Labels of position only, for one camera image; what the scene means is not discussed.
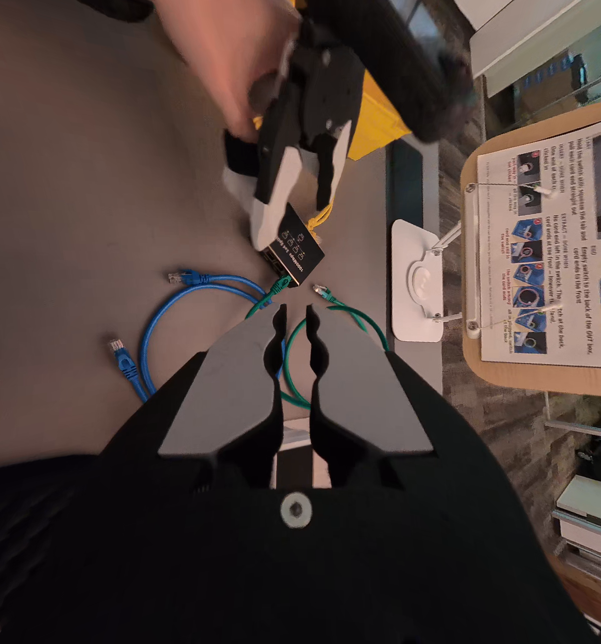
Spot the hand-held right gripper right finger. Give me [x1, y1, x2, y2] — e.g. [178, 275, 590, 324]
[305, 304, 437, 489]

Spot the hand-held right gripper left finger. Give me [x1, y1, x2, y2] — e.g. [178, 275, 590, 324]
[157, 303, 288, 489]

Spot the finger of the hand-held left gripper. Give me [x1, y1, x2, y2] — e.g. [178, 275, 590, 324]
[313, 120, 355, 212]
[250, 146, 308, 252]

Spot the black network switch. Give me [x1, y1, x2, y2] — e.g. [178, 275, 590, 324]
[260, 203, 326, 289]

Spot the green ethernet cable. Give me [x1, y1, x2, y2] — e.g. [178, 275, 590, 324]
[244, 275, 390, 410]

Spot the blue ethernet cable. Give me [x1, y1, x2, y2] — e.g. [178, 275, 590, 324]
[107, 269, 287, 404]

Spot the person's left hand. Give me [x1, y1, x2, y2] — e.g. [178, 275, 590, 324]
[152, 0, 302, 145]

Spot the yellow plastic bin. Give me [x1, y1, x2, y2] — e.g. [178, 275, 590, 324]
[252, 70, 413, 162]

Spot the wooden board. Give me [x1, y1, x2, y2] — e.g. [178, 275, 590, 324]
[460, 96, 601, 399]

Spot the white document stand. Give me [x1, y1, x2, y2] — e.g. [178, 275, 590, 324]
[391, 183, 483, 344]

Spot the white table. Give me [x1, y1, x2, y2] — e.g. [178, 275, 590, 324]
[454, 0, 601, 97]

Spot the printed instruction sheet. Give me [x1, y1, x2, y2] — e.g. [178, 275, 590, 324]
[475, 115, 601, 369]

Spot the white drawer cabinet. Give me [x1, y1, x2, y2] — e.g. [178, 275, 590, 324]
[552, 474, 601, 592]

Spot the yellow ethernet cable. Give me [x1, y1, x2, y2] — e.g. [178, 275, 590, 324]
[304, 199, 337, 245]

